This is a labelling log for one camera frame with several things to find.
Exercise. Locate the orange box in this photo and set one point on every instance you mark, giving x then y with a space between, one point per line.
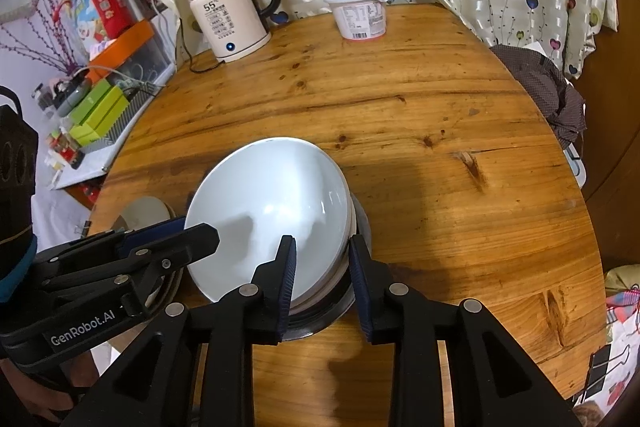
127 39

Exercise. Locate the white plastic tub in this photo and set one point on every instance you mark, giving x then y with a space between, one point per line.
360 14

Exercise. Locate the white bowl blue rim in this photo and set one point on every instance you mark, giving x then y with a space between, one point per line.
260 212
332 279

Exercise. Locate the beige plate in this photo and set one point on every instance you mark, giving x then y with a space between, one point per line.
147 212

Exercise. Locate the grey case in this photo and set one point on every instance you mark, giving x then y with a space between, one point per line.
72 99

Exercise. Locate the steel bowl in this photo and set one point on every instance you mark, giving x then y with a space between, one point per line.
325 322

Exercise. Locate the dark checked cloth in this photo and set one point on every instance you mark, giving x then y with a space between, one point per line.
545 92

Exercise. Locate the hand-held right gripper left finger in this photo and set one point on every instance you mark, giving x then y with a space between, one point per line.
286 287

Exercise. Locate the black binder clip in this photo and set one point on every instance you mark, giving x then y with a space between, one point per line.
605 367

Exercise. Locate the colourful printed bag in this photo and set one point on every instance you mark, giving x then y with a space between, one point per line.
625 292

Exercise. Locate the red label jar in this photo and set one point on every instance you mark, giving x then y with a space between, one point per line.
67 152

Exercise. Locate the colourful printed box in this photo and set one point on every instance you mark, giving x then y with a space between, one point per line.
82 14

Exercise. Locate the purple flower branches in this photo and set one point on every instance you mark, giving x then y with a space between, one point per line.
45 37

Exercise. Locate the zigzag patterned box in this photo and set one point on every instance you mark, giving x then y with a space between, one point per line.
125 122

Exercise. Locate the white shelf board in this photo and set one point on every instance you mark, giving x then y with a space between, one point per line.
85 174

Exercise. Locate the cream electric kettle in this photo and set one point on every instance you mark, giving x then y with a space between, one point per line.
230 17

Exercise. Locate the clear plastic container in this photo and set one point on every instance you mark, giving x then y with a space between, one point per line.
150 62

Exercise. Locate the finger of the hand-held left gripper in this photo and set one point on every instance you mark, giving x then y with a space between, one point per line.
190 239
155 229

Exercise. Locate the person's left hand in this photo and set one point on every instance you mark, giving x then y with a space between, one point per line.
45 399

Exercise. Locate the lime green box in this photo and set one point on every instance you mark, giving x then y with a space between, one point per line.
97 122

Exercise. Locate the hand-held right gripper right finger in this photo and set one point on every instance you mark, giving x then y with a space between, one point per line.
361 292

